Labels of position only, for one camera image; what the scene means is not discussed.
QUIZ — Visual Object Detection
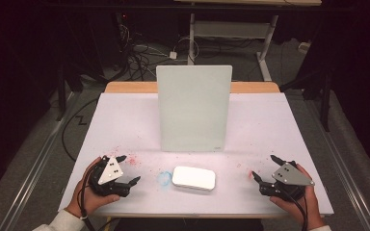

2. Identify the black stand leg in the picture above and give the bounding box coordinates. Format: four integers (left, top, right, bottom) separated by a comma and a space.
55, 64, 69, 122

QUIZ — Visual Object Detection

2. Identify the small white floor box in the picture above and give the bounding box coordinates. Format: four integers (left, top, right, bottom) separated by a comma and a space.
297, 40, 311, 54

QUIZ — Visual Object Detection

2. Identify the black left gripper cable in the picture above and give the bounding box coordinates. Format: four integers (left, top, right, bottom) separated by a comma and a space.
76, 163, 98, 231

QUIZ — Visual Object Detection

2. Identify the white table mat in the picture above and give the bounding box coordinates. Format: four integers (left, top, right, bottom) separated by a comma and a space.
58, 91, 335, 217

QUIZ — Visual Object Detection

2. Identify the metal floor rail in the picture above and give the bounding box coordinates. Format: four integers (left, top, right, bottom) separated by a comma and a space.
303, 95, 370, 231
0, 90, 82, 231

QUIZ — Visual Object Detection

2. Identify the wooden table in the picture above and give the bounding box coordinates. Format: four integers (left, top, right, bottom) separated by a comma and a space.
98, 81, 291, 219

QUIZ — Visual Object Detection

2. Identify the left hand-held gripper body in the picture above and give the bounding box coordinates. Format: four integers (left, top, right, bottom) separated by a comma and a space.
87, 155, 133, 198

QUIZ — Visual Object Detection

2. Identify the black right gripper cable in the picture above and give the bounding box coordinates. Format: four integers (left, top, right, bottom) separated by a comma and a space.
277, 185, 310, 231

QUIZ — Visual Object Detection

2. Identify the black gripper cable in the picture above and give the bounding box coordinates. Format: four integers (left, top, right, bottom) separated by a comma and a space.
76, 163, 98, 231
277, 185, 310, 231

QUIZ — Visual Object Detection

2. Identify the tangle of black floor cables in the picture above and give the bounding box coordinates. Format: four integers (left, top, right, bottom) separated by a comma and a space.
117, 22, 174, 82

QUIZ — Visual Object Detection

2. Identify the long black floor cable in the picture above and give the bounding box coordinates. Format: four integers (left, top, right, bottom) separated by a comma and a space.
61, 97, 100, 163

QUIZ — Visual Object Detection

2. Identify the person's left hand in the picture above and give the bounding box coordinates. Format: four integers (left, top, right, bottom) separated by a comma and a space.
65, 156, 121, 219

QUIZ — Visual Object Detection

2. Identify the person's right hand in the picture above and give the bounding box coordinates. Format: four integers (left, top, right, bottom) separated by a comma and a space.
269, 163, 328, 231

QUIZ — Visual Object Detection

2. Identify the white glass whiteboard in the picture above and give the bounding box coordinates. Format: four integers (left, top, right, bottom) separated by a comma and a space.
155, 64, 234, 153

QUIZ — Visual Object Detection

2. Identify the white board eraser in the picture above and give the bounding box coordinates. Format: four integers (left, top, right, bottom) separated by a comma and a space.
172, 165, 217, 192

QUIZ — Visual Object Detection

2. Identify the white metal desk frame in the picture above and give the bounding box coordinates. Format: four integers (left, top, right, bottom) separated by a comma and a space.
172, 0, 323, 83

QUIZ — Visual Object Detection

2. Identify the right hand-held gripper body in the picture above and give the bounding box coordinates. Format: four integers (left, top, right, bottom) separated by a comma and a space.
257, 158, 316, 203

